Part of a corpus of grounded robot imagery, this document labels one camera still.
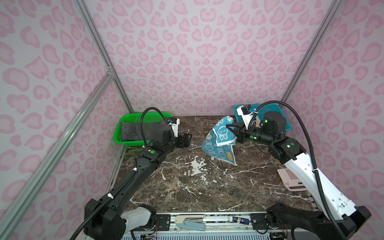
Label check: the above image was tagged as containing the blue patterned cloth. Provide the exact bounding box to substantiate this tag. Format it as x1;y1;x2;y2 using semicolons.
202;116;237;166

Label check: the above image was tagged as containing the grey towel gold emblem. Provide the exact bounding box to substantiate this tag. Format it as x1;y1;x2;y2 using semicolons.
120;121;171;142

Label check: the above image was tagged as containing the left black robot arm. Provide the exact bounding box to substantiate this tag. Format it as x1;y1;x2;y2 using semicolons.
71;107;192;240

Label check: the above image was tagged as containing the aluminium front rail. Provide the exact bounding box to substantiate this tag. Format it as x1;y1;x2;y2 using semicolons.
80;210;346;240

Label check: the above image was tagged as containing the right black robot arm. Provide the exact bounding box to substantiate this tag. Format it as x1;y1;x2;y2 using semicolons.
226;101;372;240

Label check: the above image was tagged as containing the teal plastic basket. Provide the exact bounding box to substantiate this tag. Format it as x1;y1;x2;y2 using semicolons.
233;103;292;132

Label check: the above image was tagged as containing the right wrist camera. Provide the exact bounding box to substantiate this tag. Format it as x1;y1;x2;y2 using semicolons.
236;105;255;130

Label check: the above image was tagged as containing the small blue battery pack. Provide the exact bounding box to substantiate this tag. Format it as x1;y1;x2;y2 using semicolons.
230;217;250;225

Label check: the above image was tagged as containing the green plastic basket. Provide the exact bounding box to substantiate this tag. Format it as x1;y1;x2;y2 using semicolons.
114;112;174;147

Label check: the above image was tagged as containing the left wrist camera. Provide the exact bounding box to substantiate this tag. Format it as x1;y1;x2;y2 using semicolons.
168;117;180;138

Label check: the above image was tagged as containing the grey stapler tool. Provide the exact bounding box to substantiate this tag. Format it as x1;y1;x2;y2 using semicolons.
175;214;206;232

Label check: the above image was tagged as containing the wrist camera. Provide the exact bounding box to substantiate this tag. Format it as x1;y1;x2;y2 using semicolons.
168;117;180;138
236;105;255;130

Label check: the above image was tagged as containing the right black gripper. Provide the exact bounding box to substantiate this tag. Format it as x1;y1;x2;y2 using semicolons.
226;120;275;145

